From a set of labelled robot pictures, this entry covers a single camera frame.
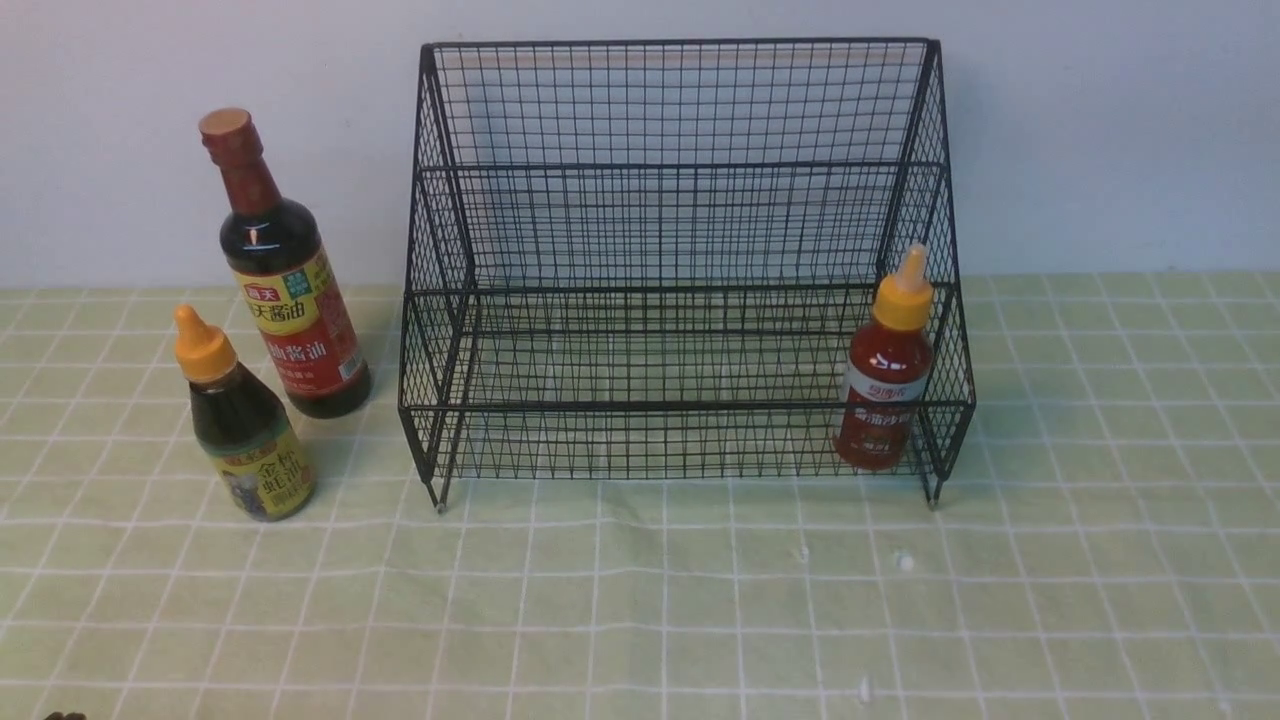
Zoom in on red tomato sauce bottle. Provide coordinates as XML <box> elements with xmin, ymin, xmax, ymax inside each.
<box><xmin>832</xmin><ymin>243</ymin><xmax>934</xmax><ymax>471</ymax></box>

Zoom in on tall soy sauce bottle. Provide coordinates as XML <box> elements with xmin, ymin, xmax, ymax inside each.
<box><xmin>198</xmin><ymin>108</ymin><xmax>372</xmax><ymax>419</ymax></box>

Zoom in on small dark yellow-capped sauce bottle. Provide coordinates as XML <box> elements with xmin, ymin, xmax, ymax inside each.
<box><xmin>174</xmin><ymin>304</ymin><xmax>316</xmax><ymax>521</ymax></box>

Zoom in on green checked tablecloth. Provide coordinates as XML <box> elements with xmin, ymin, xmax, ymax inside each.
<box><xmin>1</xmin><ymin>273</ymin><xmax>1279</xmax><ymax>719</ymax></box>

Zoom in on black wire mesh rack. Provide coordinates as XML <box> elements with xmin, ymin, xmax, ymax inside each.
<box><xmin>398</xmin><ymin>37</ymin><xmax>977</xmax><ymax>511</ymax></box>

